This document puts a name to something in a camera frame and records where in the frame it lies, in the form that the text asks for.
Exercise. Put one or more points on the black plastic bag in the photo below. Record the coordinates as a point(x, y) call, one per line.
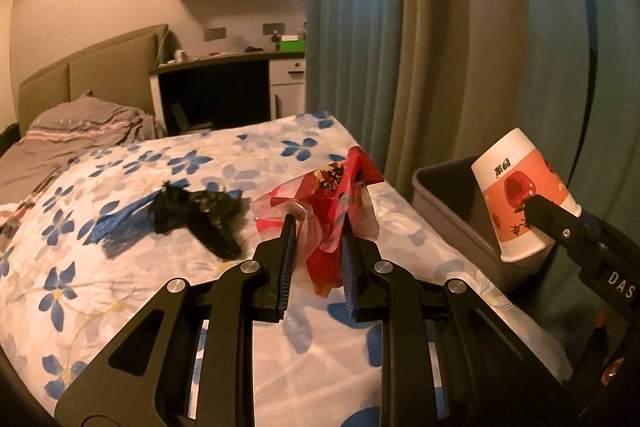
point(205, 212)

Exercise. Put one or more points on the blue floral bedsheet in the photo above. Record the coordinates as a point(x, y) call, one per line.
point(125, 307)

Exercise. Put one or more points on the grey striped blanket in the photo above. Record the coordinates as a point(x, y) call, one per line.
point(75, 132)

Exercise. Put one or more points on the grey padded headboard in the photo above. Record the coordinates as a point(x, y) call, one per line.
point(100, 67)

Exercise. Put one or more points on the blue foam net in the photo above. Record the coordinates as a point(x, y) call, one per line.
point(120, 222)

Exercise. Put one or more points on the green box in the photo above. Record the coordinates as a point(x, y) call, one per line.
point(292, 46)

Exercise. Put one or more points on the small white jar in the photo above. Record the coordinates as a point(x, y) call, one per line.
point(180, 56)

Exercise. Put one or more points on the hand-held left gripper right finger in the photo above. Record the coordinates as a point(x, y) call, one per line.
point(349, 269)

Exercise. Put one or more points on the grey trash bin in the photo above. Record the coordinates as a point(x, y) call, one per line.
point(450, 202)

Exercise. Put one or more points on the white drawer cabinet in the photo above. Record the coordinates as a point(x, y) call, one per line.
point(287, 82)

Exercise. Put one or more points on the dark desk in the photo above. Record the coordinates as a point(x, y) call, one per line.
point(215, 92)

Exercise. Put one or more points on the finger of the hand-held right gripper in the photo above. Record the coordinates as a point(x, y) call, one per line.
point(555, 219)

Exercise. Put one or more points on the red plastic wrapper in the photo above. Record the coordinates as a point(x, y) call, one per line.
point(325, 252)

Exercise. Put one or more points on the blue grey curtain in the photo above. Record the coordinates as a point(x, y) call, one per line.
point(425, 32)

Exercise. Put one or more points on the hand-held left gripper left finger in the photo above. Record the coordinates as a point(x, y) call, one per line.
point(287, 259)

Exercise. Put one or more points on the white paper cup red print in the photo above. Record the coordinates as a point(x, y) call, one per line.
point(515, 197)

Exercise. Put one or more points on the wall socket panel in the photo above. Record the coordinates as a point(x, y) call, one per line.
point(214, 33)
point(273, 29)

